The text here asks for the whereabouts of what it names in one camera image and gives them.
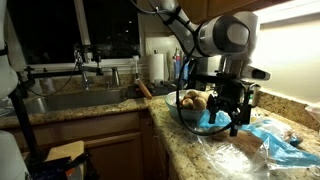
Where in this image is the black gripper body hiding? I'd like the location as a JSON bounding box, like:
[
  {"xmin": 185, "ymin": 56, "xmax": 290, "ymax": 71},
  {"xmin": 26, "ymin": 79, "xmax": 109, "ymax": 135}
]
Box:
[{"xmin": 213, "ymin": 73, "xmax": 255, "ymax": 124}]

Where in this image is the red blue spray bottle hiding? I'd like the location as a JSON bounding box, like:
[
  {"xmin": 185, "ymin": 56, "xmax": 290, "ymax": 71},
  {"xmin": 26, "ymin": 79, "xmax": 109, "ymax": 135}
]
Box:
[{"xmin": 173, "ymin": 48, "xmax": 182, "ymax": 80}]

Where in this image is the clear glass bowl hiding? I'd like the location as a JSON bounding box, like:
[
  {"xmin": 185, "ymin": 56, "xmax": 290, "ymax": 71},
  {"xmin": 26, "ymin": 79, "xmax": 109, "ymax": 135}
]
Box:
[{"xmin": 164, "ymin": 90, "xmax": 214, "ymax": 122}]

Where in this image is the wooden wall cabinet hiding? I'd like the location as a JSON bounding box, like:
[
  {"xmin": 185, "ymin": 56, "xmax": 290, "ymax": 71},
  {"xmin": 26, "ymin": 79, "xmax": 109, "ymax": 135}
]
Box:
[{"xmin": 176, "ymin": 0, "xmax": 294, "ymax": 26}]

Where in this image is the stainless steel sink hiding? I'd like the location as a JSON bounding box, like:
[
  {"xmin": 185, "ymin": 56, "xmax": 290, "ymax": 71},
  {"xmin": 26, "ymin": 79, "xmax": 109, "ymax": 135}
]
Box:
[{"xmin": 24, "ymin": 89, "xmax": 129, "ymax": 115}]

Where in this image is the white rounded object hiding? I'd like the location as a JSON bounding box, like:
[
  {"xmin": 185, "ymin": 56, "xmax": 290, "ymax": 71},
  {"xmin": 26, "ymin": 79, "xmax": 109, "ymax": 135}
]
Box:
[{"xmin": 0, "ymin": 0, "xmax": 30, "ymax": 180}]

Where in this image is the black floor bag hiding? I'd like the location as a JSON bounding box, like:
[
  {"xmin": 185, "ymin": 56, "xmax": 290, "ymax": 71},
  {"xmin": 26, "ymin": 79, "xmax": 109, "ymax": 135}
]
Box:
[{"xmin": 29, "ymin": 153, "xmax": 98, "ymax": 180}]

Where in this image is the under-cabinet light strip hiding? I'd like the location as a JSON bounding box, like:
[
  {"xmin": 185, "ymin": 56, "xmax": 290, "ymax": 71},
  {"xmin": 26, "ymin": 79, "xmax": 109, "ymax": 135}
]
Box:
[{"xmin": 253, "ymin": 0, "xmax": 320, "ymax": 26}]

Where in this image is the blue clear plastic potato bag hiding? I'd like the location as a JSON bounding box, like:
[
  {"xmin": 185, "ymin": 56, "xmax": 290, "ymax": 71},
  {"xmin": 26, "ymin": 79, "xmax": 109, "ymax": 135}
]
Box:
[{"xmin": 196, "ymin": 109, "xmax": 320, "ymax": 180}]

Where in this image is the wooden base cabinet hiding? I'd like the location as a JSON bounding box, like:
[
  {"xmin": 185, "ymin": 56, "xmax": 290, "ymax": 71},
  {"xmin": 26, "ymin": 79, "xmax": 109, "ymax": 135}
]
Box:
[{"xmin": 0, "ymin": 109, "xmax": 169, "ymax": 180}]

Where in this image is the paper towel roll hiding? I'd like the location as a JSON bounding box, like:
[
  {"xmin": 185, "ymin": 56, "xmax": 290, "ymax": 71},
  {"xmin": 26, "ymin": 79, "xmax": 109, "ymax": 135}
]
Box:
[{"xmin": 148, "ymin": 53, "xmax": 165, "ymax": 84}]

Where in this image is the wooden stool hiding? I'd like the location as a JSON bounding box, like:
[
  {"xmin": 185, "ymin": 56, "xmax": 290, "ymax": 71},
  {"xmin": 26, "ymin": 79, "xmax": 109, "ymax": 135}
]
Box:
[{"xmin": 44, "ymin": 140, "xmax": 86, "ymax": 180}]

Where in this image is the black camera stand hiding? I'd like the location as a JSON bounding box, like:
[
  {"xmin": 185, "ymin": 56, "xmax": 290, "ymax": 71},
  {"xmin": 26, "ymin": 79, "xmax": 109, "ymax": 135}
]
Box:
[{"xmin": 9, "ymin": 43, "xmax": 104, "ymax": 168}]

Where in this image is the white dish brush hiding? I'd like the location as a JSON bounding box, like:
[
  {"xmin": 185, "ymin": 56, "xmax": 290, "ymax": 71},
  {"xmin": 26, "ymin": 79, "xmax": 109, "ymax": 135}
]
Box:
[{"xmin": 132, "ymin": 54, "xmax": 141, "ymax": 83}]

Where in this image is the wooden handle utensil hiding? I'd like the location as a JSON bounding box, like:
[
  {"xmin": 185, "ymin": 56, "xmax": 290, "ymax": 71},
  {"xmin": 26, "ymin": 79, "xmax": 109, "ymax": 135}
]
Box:
[{"xmin": 136, "ymin": 78, "xmax": 153, "ymax": 100}]

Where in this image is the metal faucet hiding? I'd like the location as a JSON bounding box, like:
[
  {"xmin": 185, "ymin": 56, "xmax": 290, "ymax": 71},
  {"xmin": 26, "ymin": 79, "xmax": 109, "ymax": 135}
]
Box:
[{"xmin": 73, "ymin": 49, "xmax": 92, "ymax": 92}]

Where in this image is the white window frame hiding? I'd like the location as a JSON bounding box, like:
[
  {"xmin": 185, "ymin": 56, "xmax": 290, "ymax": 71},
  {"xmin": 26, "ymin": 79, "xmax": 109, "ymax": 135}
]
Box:
[{"xmin": 6, "ymin": 0, "xmax": 148, "ymax": 73}]

